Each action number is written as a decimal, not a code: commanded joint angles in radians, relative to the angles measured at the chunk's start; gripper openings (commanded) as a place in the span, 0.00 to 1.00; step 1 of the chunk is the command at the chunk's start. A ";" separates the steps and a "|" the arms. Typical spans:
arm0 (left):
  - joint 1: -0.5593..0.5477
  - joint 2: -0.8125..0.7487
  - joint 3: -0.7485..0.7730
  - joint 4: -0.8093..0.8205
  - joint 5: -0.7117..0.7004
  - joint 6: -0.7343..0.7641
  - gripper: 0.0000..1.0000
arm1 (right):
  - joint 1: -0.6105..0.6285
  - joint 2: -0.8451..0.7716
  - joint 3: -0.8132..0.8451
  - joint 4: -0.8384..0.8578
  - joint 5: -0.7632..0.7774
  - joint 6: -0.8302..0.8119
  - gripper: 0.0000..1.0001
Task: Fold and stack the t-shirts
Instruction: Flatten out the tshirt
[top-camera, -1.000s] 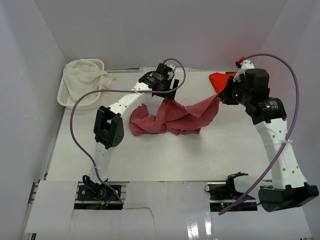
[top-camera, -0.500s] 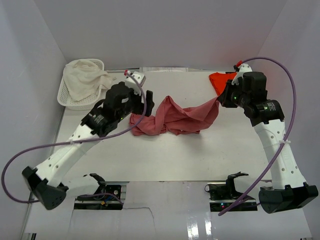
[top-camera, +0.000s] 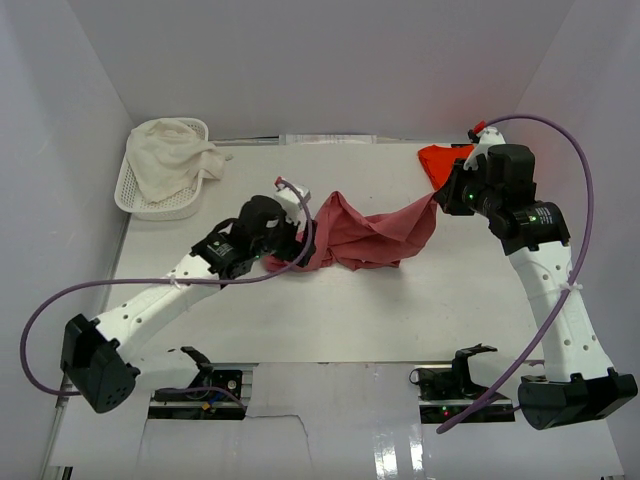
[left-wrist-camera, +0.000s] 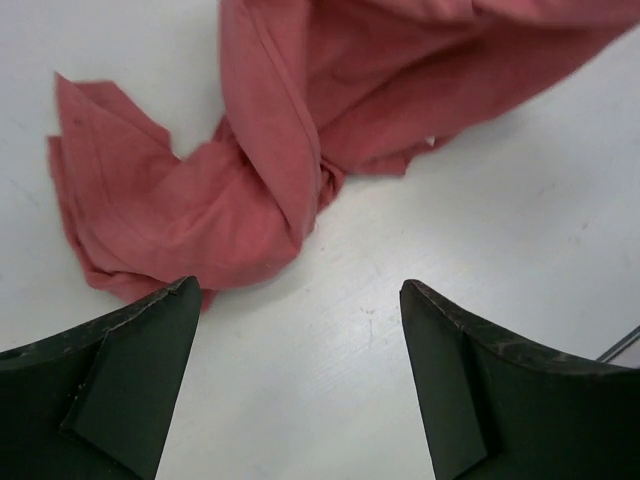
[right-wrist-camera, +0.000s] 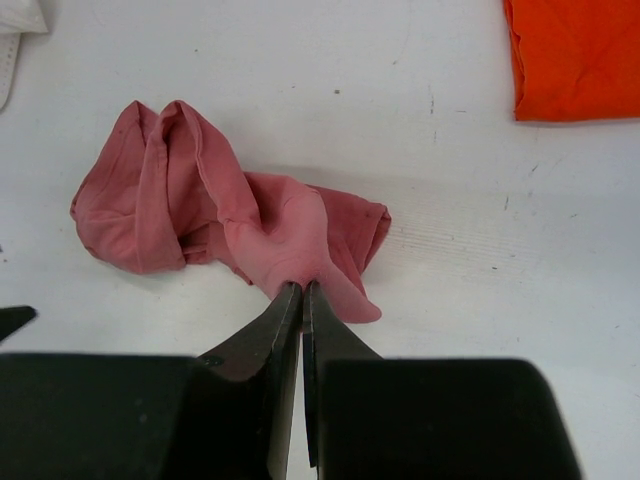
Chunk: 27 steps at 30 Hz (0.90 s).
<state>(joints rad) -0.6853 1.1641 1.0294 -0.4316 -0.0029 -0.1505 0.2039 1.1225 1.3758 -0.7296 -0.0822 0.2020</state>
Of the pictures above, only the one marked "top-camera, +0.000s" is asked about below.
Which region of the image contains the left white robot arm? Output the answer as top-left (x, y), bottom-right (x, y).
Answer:
top-left (61, 187), bottom-right (315, 414)

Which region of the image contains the purple cable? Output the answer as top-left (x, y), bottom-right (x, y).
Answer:
top-left (18, 180), bottom-right (315, 410)
top-left (435, 114), bottom-right (595, 435)

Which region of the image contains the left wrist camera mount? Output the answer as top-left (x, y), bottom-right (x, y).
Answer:
top-left (273, 176), bottom-right (311, 223)

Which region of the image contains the folded orange t shirt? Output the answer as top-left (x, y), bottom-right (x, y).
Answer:
top-left (417, 144), bottom-right (474, 191)

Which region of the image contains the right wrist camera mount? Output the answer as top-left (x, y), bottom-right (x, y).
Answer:
top-left (464, 121), bottom-right (506, 170)

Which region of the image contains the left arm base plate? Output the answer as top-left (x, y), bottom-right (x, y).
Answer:
top-left (148, 346), bottom-right (249, 421)

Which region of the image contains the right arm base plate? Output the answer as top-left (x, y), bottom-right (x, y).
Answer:
top-left (408, 343), bottom-right (518, 425)

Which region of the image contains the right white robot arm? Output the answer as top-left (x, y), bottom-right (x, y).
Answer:
top-left (434, 144), bottom-right (638, 430)

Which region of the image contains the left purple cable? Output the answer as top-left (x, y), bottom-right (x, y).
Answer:
top-left (18, 180), bottom-right (315, 410)

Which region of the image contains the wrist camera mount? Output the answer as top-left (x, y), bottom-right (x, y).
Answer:
top-left (464, 121), bottom-right (506, 170)
top-left (273, 176), bottom-right (311, 223)

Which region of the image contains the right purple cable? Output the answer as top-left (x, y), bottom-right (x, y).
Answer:
top-left (435, 114), bottom-right (595, 435)

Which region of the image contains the paper sheet at back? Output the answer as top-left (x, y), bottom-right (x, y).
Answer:
top-left (278, 134), bottom-right (377, 146)

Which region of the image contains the cream white t shirt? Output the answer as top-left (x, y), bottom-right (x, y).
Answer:
top-left (125, 118), bottom-right (226, 203)

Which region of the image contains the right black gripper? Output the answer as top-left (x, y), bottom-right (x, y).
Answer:
top-left (434, 159), bottom-right (501, 219)

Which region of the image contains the pink t shirt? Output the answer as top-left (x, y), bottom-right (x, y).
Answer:
top-left (295, 191), bottom-right (437, 272)

